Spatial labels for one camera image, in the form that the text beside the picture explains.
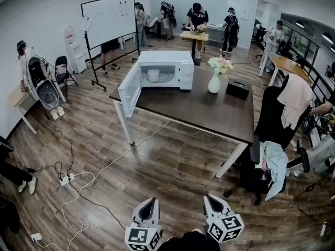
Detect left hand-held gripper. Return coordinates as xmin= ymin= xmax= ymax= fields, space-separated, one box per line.
xmin=125 ymin=198 xmax=162 ymax=251

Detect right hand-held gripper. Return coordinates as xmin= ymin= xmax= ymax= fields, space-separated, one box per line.
xmin=204 ymin=194 xmax=245 ymax=243

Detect white cup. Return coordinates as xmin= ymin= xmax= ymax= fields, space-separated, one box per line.
xmin=147 ymin=69 xmax=160 ymax=83

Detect white microwave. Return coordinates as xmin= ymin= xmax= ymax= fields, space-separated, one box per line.
xmin=117 ymin=50 xmax=195 ymax=119

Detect person's black clothing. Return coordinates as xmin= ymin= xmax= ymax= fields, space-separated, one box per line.
xmin=157 ymin=227 xmax=221 ymax=251

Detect light blue garment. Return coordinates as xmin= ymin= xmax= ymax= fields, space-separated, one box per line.
xmin=259 ymin=140 xmax=288 ymax=201

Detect white power strip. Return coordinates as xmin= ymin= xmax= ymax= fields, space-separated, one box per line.
xmin=59 ymin=173 xmax=76 ymax=187

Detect dark brown table white legs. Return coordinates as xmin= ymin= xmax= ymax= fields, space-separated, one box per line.
xmin=109 ymin=66 xmax=255 ymax=179

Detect black office chair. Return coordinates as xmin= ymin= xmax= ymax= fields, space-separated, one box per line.
xmin=224 ymin=74 xmax=312 ymax=206

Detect black tissue box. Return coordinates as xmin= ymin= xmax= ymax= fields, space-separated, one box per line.
xmin=226 ymin=77 xmax=250 ymax=100

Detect white vase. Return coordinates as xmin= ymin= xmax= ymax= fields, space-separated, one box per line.
xmin=208 ymin=71 xmax=221 ymax=94

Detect pale pink cloth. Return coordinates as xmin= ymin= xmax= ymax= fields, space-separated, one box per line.
xmin=277 ymin=73 xmax=314 ymax=130

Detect pastel flower bouquet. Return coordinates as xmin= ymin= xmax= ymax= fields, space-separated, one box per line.
xmin=207 ymin=56 xmax=235 ymax=78

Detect white pod backpack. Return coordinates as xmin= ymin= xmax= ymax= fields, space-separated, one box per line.
xmin=25 ymin=47 xmax=66 ymax=112

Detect light wood desk white legs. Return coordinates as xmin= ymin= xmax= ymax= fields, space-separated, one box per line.
xmin=259 ymin=51 xmax=314 ymax=87
xmin=7 ymin=85 xmax=38 ymax=135

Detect black folding chair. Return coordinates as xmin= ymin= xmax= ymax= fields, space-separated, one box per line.
xmin=54 ymin=55 xmax=79 ymax=99

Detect white water dispenser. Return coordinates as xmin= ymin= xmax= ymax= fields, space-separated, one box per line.
xmin=63 ymin=25 xmax=87 ymax=75

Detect light wood standing table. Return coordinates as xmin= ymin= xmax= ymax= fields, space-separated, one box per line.
xmin=180 ymin=30 xmax=209 ymax=60

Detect black swivel chair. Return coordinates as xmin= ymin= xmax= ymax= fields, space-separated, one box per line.
xmin=252 ymin=19 xmax=266 ymax=59

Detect whiteboard on black stand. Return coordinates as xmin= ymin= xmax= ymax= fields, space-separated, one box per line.
xmin=80 ymin=0 xmax=141 ymax=92

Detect clear plastic bag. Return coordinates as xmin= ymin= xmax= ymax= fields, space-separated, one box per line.
xmin=79 ymin=14 xmax=93 ymax=32

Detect white cable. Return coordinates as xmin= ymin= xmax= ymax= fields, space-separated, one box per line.
xmin=61 ymin=120 xmax=172 ymax=251

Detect black cable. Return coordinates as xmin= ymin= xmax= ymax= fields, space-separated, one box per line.
xmin=10 ymin=113 xmax=126 ymax=231

